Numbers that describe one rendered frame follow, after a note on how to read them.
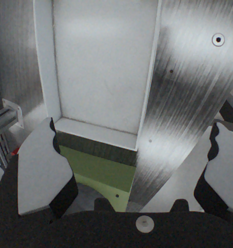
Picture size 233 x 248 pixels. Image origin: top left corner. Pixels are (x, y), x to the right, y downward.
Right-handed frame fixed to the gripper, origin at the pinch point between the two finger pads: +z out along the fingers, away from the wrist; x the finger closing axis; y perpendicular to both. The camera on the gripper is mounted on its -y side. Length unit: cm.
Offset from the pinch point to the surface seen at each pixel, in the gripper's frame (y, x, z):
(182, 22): -8.8, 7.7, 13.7
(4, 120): 13.0, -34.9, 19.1
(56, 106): 8.0, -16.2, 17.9
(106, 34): -6.4, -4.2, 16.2
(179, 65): -2.0, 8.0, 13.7
